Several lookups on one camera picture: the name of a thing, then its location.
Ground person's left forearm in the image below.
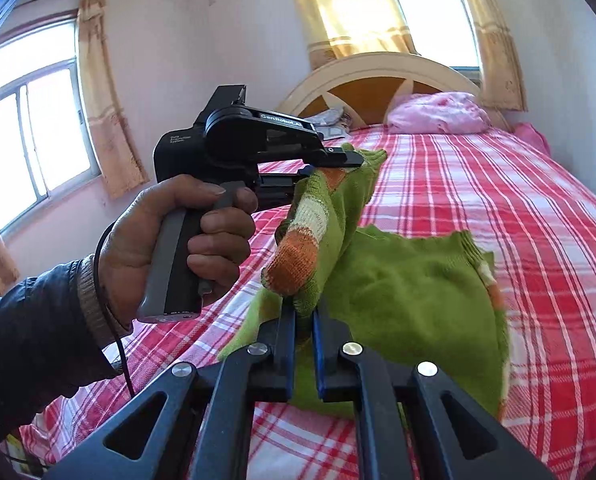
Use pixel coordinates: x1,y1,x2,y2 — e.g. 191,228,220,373
0,254,132,444

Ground sliding glass window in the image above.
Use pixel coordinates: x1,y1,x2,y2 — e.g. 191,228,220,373
384,0,482,72
0,19,102,242

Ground black cable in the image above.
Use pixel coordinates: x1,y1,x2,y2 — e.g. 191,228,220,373
94,220,135,397

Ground bed with red plaid sheet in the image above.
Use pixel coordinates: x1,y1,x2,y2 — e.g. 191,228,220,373
8,122,596,480

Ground pink cloth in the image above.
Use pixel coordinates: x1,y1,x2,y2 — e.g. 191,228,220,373
513,122,552,157

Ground cream and brown headboard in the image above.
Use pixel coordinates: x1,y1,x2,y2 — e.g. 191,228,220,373
275,51,514,134

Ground grey floral pillow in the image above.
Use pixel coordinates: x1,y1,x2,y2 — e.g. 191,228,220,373
308,107,348,128

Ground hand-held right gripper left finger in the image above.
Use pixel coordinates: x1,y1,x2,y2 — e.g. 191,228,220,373
43,305,299,480

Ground pink crumpled blanket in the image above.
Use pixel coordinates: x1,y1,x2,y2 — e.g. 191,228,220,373
385,91,493,135

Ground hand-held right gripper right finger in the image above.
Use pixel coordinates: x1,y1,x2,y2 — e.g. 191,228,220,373
311,308,559,480

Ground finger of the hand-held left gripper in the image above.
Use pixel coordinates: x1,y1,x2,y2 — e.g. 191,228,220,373
255,142,368,171
255,172,320,209

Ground green striped knit sweater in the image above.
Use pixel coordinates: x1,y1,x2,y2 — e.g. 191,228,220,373
218,142,510,423

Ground person's left hand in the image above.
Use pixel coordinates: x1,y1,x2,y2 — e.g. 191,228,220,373
98,175,260,329

